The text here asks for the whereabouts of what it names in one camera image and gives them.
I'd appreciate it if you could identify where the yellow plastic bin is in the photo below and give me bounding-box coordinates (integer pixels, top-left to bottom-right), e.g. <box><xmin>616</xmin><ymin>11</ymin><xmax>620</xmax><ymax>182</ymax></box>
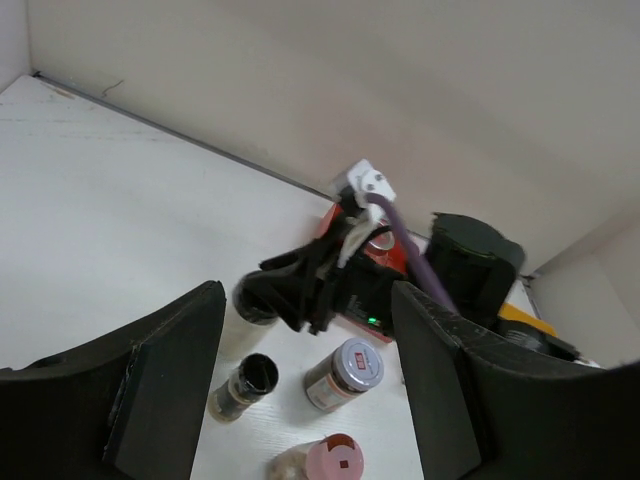
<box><xmin>498</xmin><ymin>303</ymin><xmax>558</xmax><ymax>337</ymax></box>

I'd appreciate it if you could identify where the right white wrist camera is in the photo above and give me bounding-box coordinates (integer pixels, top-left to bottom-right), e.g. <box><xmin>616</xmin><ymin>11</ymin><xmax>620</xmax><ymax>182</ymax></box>
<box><xmin>330</xmin><ymin>159</ymin><xmax>396</xmax><ymax>223</ymax></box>

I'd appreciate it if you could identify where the pink lid spice bottle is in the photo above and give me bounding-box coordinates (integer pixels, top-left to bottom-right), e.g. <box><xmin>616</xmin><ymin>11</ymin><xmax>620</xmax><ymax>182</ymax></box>
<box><xmin>267</xmin><ymin>433</ymin><xmax>364</xmax><ymax>480</ymax></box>

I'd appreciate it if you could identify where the small black pepper grinder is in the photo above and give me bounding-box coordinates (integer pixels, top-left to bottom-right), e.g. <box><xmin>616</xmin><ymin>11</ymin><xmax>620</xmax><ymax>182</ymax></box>
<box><xmin>208</xmin><ymin>353</ymin><xmax>279</xmax><ymax>423</ymax></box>

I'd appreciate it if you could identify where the grey lid spice jar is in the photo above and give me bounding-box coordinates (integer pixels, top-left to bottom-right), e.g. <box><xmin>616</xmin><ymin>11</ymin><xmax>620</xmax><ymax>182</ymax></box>
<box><xmin>303</xmin><ymin>337</ymin><xmax>385</xmax><ymax>413</ymax></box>

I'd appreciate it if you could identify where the black cap white powder bottle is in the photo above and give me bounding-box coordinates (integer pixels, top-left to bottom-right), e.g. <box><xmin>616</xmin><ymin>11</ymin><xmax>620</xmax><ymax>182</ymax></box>
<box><xmin>220</xmin><ymin>278</ymin><xmax>279</xmax><ymax>359</ymax></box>

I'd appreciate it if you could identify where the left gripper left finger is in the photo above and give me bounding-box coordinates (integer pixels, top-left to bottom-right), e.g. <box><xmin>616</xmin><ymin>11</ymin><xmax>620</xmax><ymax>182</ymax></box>
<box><xmin>1</xmin><ymin>281</ymin><xmax>226</xmax><ymax>479</ymax></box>

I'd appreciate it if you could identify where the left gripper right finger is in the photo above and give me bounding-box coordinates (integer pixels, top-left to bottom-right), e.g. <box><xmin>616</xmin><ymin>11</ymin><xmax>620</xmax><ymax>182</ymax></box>
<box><xmin>391</xmin><ymin>282</ymin><xmax>639</xmax><ymax>479</ymax></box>

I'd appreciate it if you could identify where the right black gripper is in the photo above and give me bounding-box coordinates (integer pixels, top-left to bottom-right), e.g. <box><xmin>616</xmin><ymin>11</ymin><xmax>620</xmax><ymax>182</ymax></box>
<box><xmin>234</xmin><ymin>204</ymin><xmax>408</xmax><ymax>336</ymax></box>

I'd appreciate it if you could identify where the red plastic bin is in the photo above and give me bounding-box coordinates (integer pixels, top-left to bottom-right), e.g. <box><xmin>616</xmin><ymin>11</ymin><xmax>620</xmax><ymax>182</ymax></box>
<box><xmin>311</xmin><ymin>204</ymin><xmax>409</xmax><ymax>343</ymax></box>

